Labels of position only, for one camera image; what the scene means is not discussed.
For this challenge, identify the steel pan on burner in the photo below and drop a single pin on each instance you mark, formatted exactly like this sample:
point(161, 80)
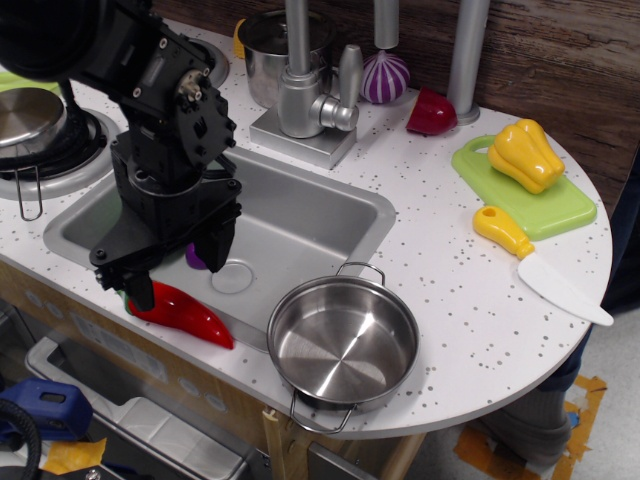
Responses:
point(32, 122)

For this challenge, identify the purple striped toy onion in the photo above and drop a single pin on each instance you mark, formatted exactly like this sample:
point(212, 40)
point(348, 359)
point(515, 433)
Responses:
point(385, 78)

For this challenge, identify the yellow toy bell pepper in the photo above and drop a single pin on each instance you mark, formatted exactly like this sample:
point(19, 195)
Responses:
point(522, 152)

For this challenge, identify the tall steel pot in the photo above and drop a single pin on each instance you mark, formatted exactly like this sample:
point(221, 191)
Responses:
point(265, 39)

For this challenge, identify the toy stove burner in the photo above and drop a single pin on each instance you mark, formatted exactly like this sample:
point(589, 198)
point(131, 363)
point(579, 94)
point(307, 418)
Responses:
point(81, 157)
point(220, 71)

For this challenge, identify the green toy plate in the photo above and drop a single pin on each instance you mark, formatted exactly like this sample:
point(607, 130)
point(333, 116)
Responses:
point(11, 81)

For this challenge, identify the red toy chili pepper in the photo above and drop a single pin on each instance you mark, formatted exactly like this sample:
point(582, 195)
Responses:
point(177, 310)

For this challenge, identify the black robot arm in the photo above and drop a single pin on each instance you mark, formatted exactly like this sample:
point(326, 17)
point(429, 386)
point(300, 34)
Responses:
point(159, 78)

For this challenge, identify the green toy cutting board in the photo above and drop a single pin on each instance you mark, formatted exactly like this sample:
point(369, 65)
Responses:
point(555, 211)

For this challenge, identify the yellow toy corn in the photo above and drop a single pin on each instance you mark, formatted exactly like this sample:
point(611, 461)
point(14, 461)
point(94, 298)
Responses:
point(238, 46)

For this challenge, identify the steel pot with handles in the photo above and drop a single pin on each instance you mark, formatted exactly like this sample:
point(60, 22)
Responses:
point(342, 343)

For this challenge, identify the dark red toy vegetable half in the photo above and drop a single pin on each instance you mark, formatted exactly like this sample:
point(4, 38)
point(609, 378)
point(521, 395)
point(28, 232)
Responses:
point(432, 114)

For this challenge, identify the yellow handled toy knife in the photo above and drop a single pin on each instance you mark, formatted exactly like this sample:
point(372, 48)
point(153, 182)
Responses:
point(496, 225)

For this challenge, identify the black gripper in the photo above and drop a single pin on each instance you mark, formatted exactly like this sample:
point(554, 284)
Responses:
point(169, 199)

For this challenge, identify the purple toy eggplant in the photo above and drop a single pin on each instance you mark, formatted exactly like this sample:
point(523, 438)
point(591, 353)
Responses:
point(193, 260)

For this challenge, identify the silver toy faucet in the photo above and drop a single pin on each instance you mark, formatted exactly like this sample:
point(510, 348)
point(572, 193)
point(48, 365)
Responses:
point(306, 122)

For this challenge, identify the front toy stove burner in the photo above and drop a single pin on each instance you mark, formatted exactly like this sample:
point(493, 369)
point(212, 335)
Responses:
point(81, 157)

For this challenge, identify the grey faucet spout pipe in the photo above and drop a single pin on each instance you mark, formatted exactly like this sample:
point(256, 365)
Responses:
point(386, 24)

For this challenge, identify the grey toy sink basin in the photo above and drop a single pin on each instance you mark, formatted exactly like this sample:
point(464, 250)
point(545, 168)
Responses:
point(294, 226)

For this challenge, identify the rear toy stove burner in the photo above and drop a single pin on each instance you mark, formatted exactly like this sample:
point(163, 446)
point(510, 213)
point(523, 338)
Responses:
point(220, 71)

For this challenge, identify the grey vertical post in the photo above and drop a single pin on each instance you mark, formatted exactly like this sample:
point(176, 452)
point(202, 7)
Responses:
point(468, 43)

